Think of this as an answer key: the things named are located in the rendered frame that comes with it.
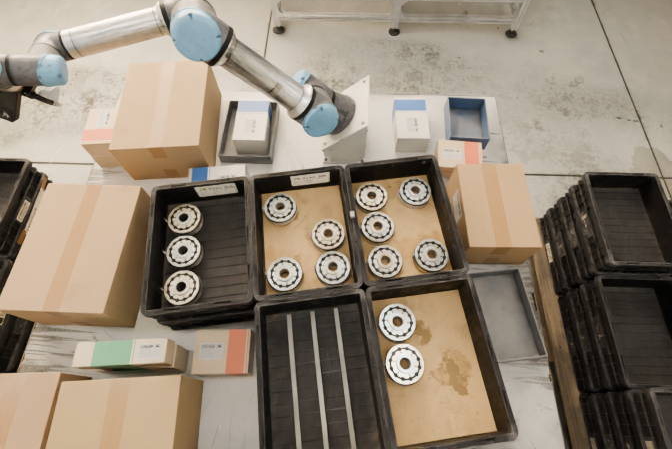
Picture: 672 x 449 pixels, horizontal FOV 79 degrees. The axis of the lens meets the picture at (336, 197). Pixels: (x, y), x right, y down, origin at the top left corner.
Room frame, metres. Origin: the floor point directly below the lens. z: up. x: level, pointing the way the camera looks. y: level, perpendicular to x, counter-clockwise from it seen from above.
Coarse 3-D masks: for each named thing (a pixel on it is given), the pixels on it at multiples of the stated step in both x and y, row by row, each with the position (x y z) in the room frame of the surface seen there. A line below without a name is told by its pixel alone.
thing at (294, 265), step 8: (272, 264) 0.40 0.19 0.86; (280, 264) 0.40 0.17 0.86; (288, 264) 0.40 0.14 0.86; (296, 264) 0.40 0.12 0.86; (272, 272) 0.38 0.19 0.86; (296, 272) 0.37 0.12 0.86; (272, 280) 0.35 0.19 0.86; (296, 280) 0.35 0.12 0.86; (280, 288) 0.33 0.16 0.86; (288, 288) 0.33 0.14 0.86
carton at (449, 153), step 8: (440, 144) 0.89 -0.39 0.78; (448, 144) 0.89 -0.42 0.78; (456, 144) 0.89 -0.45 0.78; (464, 144) 0.89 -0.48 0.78; (472, 144) 0.89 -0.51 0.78; (480, 144) 0.89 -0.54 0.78; (440, 152) 0.85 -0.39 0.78; (448, 152) 0.85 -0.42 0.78; (456, 152) 0.85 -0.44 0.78; (464, 152) 0.85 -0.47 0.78; (472, 152) 0.85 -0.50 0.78; (480, 152) 0.85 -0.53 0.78; (440, 160) 0.82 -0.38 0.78; (448, 160) 0.82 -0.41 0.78; (456, 160) 0.82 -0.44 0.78; (464, 160) 0.82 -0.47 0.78; (472, 160) 0.82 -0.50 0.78; (480, 160) 0.82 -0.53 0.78; (440, 168) 0.79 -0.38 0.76; (448, 168) 0.79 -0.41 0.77; (448, 176) 0.79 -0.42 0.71
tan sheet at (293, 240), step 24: (288, 192) 0.66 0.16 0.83; (312, 192) 0.66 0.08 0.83; (336, 192) 0.66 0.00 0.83; (264, 216) 0.57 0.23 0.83; (312, 216) 0.57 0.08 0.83; (336, 216) 0.57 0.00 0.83; (264, 240) 0.49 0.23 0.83; (288, 240) 0.49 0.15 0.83; (312, 264) 0.41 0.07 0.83; (312, 288) 0.34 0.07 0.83
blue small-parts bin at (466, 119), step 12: (444, 108) 1.11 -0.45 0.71; (456, 108) 1.12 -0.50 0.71; (468, 108) 1.11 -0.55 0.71; (480, 108) 1.11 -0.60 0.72; (444, 120) 1.06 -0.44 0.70; (456, 120) 1.06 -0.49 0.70; (468, 120) 1.06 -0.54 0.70; (480, 120) 1.06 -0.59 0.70; (456, 132) 1.00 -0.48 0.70; (468, 132) 1.00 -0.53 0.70; (480, 132) 1.00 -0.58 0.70
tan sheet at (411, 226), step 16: (416, 176) 0.72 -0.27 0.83; (416, 192) 0.66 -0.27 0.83; (384, 208) 0.60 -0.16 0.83; (400, 208) 0.60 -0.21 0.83; (432, 208) 0.60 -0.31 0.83; (400, 224) 0.54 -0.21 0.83; (416, 224) 0.54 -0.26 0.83; (432, 224) 0.54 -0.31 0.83; (400, 240) 0.49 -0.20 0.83; (416, 240) 0.49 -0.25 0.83; (432, 256) 0.43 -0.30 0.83; (448, 256) 0.43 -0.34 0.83; (368, 272) 0.38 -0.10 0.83; (400, 272) 0.38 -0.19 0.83; (416, 272) 0.38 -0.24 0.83
